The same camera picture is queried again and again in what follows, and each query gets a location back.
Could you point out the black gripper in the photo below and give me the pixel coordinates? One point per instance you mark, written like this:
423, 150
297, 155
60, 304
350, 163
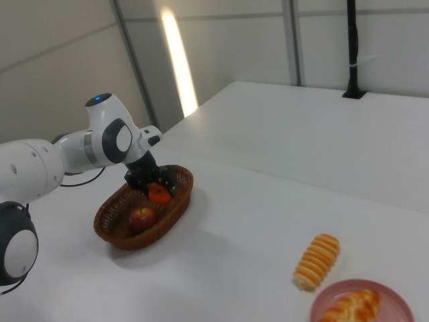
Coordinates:
142, 167

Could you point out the toy orange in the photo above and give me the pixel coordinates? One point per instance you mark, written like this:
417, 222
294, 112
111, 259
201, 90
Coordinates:
160, 196

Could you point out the red toy apple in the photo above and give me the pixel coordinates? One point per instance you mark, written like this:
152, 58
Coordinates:
142, 221

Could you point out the striped toy bread roll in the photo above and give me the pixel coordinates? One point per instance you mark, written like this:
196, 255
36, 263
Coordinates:
316, 261

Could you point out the braided toy bread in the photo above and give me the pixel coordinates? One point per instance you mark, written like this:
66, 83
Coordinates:
352, 307

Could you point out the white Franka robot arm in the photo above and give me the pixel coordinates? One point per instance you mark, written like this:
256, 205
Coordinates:
33, 167

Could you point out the brown woven basket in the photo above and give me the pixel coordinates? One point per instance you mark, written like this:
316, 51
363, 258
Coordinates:
114, 214

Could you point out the pink plate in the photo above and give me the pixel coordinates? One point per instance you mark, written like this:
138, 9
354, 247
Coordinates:
397, 310

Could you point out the black stand with clamp base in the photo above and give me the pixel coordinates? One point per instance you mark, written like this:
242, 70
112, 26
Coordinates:
352, 50

